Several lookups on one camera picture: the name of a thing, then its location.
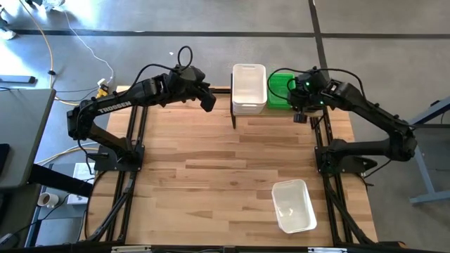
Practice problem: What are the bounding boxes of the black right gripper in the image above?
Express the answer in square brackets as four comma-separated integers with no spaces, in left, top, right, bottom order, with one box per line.
[288,68,333,124]

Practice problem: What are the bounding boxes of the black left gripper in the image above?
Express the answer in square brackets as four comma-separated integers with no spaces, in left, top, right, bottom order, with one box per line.
[167,65,217,113]

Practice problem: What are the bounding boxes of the yellow white power plug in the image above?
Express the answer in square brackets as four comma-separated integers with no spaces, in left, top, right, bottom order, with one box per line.
[96,77,110,99]

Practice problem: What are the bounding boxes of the white flat box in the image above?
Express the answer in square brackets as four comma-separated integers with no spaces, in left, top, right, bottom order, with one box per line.
[66,162,96,206]

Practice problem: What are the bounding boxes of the black desk beam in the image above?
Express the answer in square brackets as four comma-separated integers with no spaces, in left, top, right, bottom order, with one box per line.
[27,163,94,197]

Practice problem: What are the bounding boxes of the grey desk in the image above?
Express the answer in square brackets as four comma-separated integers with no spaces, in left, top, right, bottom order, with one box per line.
[0,87,57,190]

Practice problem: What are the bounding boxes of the white mug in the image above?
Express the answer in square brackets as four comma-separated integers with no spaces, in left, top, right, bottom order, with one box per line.
[37,192,60,209]

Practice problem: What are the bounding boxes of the black flat floor item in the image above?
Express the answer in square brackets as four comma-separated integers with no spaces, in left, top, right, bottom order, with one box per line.
[0,74,37,85]

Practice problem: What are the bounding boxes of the black monitor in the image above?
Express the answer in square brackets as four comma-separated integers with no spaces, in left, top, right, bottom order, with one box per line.
[0,143,11,176]

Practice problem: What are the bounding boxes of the wooden shelf with black frame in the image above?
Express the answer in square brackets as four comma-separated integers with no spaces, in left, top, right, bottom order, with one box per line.
[230,72,326,129]

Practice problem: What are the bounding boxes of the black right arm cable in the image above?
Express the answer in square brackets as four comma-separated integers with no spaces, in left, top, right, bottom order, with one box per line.
[266,67,366,106]

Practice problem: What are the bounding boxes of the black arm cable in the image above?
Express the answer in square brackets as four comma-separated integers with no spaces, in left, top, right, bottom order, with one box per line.
[266,67,366,106]
[135,45,194,89]

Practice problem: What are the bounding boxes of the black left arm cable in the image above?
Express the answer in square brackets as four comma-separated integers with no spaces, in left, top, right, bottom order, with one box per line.
[135,45,194,89]

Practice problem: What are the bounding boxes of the black aluminium frame rails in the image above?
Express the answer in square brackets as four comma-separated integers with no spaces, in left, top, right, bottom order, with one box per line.
[82,98,150,245]
[314,105,377,247]

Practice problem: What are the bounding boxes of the white floor cable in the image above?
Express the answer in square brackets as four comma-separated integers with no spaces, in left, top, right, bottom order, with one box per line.
[56,0,115,78]

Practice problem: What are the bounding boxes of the blue-grey table frame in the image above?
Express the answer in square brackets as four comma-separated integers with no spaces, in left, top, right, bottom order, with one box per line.
[409,96,450,207]

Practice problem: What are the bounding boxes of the orange floor cable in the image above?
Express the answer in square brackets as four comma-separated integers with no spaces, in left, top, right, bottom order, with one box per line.
[19,0,56,89]

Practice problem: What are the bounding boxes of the black long frame bar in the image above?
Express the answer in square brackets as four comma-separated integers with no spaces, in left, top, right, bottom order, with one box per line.
[0,241,450,253]

